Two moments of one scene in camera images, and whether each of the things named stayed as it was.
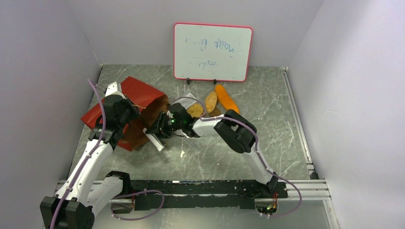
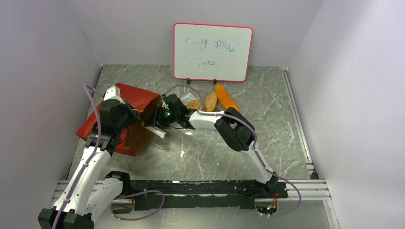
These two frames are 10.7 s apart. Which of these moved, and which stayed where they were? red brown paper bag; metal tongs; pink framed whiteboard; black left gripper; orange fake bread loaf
Moved: metal tongs; red brown paper bag
Stayed: pink framed whiteboard; orange fake bread loaf; black left gripper
